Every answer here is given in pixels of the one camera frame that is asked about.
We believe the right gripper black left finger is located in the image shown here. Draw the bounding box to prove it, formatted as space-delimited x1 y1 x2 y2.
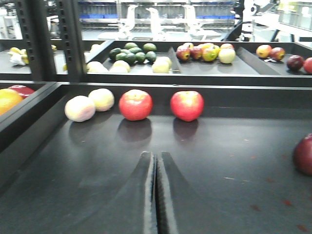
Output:
80 151 155 234

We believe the pale peach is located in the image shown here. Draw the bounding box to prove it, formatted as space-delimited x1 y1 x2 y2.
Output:
88 88 115 112
64 96 96 122

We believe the dark red apple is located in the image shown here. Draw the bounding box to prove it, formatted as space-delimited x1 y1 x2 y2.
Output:
293 134 312 176

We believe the orange fruit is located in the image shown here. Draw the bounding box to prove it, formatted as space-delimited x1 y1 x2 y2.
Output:
0 88 23 115

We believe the red bell pepper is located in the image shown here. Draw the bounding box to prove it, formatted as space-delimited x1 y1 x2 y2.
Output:
8 85 35 99

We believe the white garlic bulb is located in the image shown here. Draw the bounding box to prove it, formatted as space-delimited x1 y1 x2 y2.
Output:
10 53 26 66

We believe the red apple behind basket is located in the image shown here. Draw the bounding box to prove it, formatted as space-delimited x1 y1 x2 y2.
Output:
118 89 153 121

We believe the black wooden display stand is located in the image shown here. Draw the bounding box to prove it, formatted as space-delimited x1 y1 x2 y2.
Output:
0 0 312 234

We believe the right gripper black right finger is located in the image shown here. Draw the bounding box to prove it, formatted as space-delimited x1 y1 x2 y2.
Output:
156 152 233 234

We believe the red apple right tray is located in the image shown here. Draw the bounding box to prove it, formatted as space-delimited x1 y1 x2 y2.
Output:
170 91 204 122

